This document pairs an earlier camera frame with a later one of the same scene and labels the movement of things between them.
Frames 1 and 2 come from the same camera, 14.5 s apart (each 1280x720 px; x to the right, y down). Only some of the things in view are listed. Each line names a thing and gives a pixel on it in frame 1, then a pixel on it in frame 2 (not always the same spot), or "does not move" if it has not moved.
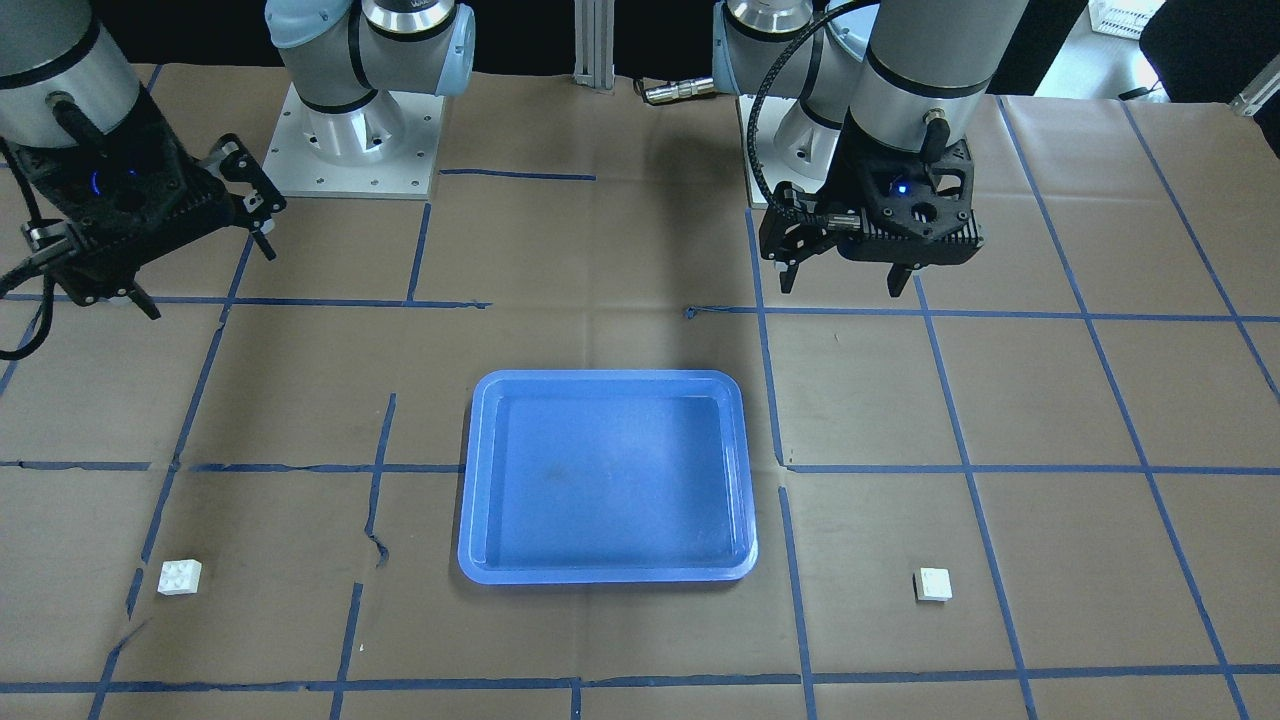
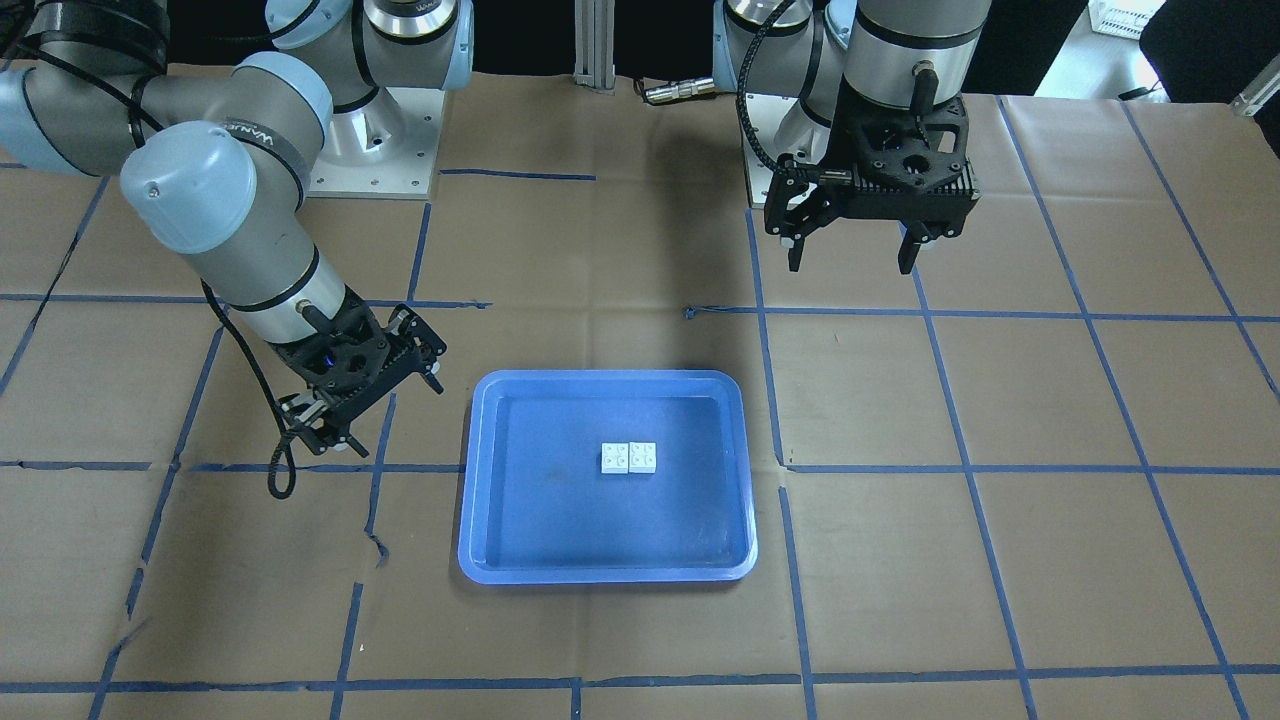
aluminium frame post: x=594 y=43 does not move
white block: x=932 y=584 to x=615 y=458
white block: x=179 y=577 to x=642 y=457
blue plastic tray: x=607 y=476 does not move
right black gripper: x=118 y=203 to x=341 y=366
